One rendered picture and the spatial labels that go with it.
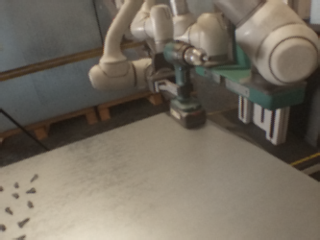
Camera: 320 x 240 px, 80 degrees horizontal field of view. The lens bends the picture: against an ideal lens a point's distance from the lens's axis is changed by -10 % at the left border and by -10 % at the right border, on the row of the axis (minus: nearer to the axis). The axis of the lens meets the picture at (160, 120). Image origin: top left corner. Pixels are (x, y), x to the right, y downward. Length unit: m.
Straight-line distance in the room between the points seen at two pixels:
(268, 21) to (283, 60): 0.10
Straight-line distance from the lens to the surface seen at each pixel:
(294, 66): 0.53
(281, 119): 1.08
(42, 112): 2.52
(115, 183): 0.46
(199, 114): 0.60
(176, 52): 0.55
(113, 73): 0.78
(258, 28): 0.55
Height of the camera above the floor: 0.94
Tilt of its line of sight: 26 degrees down
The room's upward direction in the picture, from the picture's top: 9 degrees counter-clockwise
